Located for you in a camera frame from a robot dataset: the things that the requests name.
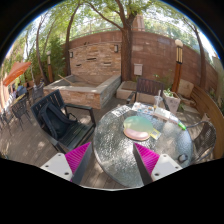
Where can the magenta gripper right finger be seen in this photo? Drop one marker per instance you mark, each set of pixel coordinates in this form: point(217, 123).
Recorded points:
point(153, 166)

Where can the black metal mesh chair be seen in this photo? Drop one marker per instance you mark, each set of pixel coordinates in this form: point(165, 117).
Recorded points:
point(204, 143)

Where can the green marker pen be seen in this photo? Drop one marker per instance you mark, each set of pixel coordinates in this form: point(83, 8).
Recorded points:
point(181, 125)

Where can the orange patio umbrella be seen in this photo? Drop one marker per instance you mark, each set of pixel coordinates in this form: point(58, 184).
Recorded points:
point(17, 69)

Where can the dark wooden slat chair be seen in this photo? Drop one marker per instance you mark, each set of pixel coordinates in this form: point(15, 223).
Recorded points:
point(146, 86)

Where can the wooden lamp post left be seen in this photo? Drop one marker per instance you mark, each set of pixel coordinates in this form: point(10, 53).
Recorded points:
point(49, 66)

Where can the large tree trunk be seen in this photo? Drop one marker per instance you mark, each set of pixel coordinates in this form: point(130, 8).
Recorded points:
point(121, 14)

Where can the white planter box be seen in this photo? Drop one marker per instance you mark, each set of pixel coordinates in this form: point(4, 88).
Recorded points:
point(172, 100)

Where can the white book stack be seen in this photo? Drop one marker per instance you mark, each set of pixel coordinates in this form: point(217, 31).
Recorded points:
point(165, 114)

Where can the paper sheets on table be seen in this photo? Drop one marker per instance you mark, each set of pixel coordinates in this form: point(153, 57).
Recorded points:
point(137, 107)

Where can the curved wooden bench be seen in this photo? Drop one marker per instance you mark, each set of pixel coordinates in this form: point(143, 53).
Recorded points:
point(206, 105)

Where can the black metal chair far left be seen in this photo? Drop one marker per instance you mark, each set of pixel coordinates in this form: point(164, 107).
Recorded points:
point(19, 109)

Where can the dark green patio chair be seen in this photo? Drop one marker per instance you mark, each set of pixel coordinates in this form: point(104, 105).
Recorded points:
point(75, 134)

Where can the yellow sticky note card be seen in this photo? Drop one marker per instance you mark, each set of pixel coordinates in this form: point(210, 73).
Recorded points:
point(155, 134)

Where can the black backpack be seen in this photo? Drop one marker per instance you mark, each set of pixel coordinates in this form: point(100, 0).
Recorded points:
point(54, 121)

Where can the grey electrical box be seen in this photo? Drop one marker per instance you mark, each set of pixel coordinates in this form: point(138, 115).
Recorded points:
point(138, 69)

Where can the wooden lamp post right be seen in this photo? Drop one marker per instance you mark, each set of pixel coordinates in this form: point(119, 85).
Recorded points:
point(179, 61)

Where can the round pastel mouse pad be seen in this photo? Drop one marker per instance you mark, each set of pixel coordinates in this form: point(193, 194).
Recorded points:
point(137, 128)

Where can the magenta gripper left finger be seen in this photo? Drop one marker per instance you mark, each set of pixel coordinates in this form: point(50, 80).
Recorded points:
point(72, 165)

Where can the round glass patio table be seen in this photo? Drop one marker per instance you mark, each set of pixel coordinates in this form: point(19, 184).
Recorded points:
point(114, 151)

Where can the wooden lamp post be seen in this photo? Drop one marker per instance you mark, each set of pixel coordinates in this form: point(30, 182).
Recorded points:
point(49, 66)
point(179, 61)

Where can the clear plastic cup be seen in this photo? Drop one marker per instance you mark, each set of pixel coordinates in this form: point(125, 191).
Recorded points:
point(157, 99)

